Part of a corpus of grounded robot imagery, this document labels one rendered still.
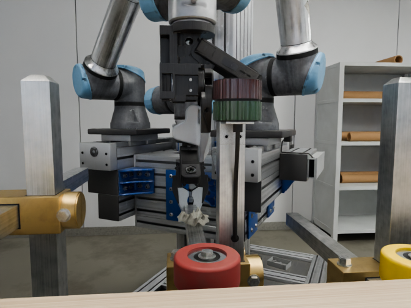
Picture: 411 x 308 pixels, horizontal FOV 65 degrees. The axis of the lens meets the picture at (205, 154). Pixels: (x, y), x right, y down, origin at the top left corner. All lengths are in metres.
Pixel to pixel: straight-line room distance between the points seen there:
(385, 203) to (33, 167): 0.49
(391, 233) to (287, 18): 0.61
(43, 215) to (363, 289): 0.38
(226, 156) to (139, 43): 2.74
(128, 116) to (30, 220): 0.80
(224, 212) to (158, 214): 0.74
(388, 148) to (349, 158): 2.95
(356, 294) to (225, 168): 0.21
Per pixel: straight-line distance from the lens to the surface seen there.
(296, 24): 0.96
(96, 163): 1.15
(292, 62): 0.96
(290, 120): 3.23
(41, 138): 0.46
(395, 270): 0.45
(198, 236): 0.60
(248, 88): 0.38
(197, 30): 0.51
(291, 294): 0.35
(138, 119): 1.23
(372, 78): 3.59
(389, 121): 0.54
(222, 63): 0.51
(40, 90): 0.46
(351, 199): 3.58
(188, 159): 0.76
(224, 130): 0.43
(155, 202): 1.18
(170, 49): 0.52
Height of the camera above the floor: 1.06
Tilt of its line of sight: 6 degrees down
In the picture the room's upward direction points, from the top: straight up
